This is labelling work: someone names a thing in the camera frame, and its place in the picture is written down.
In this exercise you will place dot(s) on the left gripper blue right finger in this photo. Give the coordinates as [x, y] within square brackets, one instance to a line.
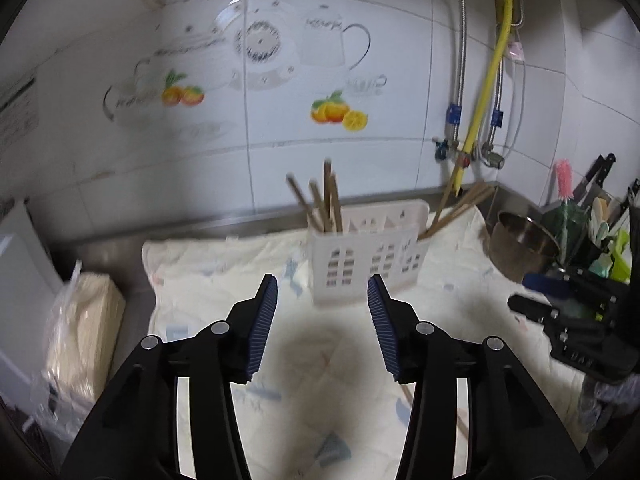
[514, 431]

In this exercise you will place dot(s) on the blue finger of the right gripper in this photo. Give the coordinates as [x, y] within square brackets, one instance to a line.
[545, 284]
[532, 309]

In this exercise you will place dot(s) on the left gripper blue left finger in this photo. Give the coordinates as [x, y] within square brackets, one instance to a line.
[131, 431]

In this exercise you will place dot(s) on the grey knitted glove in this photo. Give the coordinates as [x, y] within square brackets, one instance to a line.
[599, 402]

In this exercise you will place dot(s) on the green glass jar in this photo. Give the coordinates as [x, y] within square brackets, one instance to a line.
[566, 222]

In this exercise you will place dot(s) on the lime green plastic rack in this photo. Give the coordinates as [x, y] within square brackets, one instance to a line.
[621, 257]

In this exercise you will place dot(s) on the pink bottle brush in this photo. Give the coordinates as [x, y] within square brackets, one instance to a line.
[564, 178]

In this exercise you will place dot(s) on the steel angle valve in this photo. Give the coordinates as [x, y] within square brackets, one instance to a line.
[491, 158]

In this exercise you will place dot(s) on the bagged stack of napkins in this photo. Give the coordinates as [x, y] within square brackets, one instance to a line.
[83, 333]

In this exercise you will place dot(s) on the cream plastic utensil holder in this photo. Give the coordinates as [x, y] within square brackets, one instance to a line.
[380, 238]

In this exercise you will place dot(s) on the steel saucepan with black handle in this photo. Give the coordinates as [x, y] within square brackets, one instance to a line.
[519, 246]

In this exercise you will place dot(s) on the black handled kitchen knife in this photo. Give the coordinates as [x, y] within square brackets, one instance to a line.
[602, 165]

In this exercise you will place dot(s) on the red handled water valve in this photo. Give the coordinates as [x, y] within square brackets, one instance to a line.
[446, 149]

